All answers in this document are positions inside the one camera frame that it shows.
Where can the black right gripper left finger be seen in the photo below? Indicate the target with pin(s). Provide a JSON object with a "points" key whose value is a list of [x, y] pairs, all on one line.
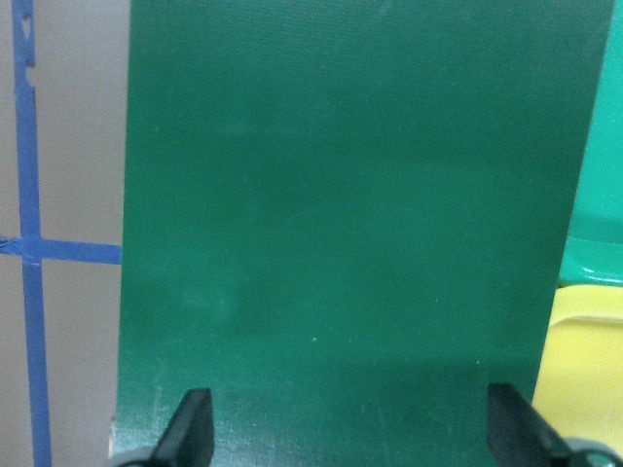
{"points": [[189, 437]]}

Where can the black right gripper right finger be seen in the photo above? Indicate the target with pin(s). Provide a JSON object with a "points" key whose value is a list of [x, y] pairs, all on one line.
{"points": [[517, 435]]}

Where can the yellow plastic tray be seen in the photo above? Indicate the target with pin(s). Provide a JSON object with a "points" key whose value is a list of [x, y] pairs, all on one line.
{"points": [[579, 384]]}

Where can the green plastic tray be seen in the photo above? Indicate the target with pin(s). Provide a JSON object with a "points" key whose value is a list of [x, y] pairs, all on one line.
{"points": [[593, 252]]}

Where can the green conveyor belt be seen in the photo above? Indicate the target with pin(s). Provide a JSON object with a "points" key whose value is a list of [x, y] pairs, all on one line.
{"points": [[346, 218]]}

